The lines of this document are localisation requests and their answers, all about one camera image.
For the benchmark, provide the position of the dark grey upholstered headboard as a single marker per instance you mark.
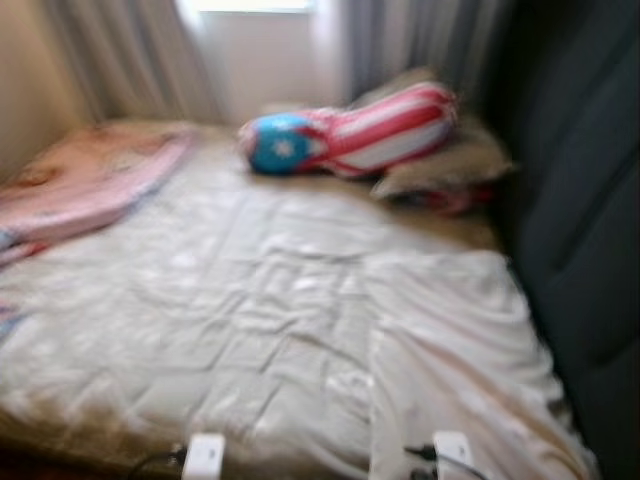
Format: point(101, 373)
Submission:
point(580, 200)

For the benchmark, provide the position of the red patterned cloth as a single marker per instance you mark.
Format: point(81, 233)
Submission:
point(455, 200)

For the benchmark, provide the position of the grey curtain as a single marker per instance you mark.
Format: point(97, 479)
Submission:
point(420, 40)
point(130, 50)

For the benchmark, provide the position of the bed with grey floral sheet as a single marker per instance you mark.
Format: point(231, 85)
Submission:
point(200, 300)

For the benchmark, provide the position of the pink cartoon blanket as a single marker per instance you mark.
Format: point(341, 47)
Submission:
point(80, 180)

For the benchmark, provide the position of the star striped bolster pillow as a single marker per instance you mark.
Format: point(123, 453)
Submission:
point(370, 130)

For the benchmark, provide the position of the large grey floral pillow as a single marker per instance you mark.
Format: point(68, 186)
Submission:
point(460, 350)

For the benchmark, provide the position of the small grey floral pillow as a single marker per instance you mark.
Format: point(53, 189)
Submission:
point(450, 165)

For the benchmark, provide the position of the bright window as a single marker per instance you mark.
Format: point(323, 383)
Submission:
point(250, 5)

